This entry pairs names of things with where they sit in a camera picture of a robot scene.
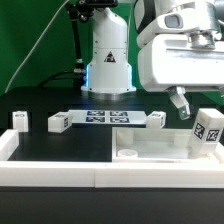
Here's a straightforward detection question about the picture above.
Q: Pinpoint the white marker base plate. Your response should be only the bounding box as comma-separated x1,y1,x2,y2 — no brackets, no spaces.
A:
69,110,146,125

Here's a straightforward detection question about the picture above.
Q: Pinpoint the white square tabletop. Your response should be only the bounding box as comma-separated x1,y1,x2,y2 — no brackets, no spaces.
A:
112,127,224,164

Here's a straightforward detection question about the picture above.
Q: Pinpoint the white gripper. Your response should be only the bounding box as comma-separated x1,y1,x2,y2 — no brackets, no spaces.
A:
137,8,224,120

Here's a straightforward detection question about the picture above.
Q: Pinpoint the white U-shaped fence wall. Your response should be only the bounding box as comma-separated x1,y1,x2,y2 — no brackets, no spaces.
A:
0,129,224,188

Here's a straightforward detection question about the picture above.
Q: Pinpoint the black cable bundle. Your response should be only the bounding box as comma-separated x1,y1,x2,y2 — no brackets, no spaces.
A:
37,0,88,88

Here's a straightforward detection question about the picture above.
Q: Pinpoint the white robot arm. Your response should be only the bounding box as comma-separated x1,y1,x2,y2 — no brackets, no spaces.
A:
82,0,224,120

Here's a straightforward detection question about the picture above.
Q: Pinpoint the white cable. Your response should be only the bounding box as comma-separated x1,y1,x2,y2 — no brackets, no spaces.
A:
3,0,72,94

